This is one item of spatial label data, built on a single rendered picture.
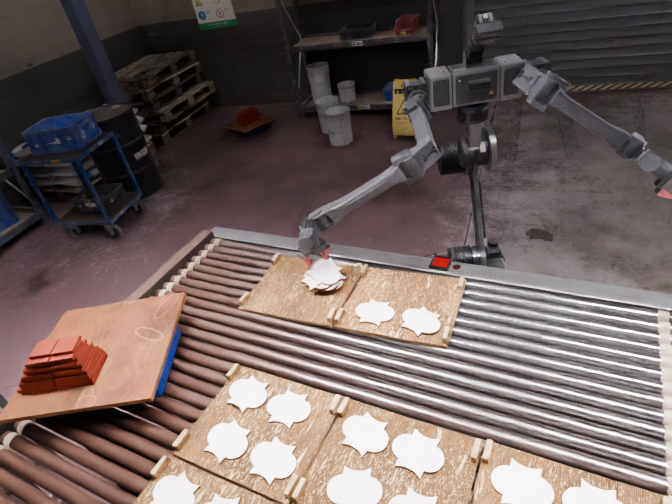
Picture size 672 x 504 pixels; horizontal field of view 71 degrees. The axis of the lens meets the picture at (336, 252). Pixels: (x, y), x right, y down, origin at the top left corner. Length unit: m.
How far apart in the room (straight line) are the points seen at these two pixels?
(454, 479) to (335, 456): 0.32
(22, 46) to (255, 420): 5.82
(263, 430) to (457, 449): 0.56
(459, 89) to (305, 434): 1.48
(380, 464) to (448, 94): 1.47
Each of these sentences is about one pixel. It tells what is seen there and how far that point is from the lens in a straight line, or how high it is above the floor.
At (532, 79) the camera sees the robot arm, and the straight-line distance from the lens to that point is 1.74.
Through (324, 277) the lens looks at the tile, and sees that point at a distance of 1.84.
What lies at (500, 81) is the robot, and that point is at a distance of 2.20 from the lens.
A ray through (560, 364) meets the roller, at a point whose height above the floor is 0.92.
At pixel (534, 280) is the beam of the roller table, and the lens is 1.91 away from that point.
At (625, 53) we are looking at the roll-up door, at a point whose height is 0.40.
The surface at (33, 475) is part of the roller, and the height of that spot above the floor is 0.92.
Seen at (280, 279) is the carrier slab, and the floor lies 0.94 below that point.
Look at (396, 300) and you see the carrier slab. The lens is 1.79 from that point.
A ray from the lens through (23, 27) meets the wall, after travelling 6.86.
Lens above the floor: 2.15
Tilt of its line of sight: 36 degrees down
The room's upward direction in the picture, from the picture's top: 12 degrees counter-clockwise
